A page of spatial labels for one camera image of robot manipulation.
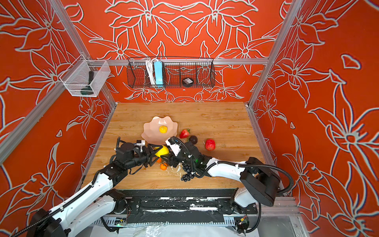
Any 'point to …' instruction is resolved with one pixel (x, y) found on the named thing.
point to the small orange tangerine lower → (163, 167)
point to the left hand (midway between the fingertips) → (162, 150)
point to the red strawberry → (184, 133)
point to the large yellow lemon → (164, 150)
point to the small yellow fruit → (163, 129)
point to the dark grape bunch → (187, 177)
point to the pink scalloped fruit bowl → (151, 134)
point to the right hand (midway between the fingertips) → (163, 151)
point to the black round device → (187, 82)
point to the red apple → (210, 144)
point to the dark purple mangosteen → (193, 139)
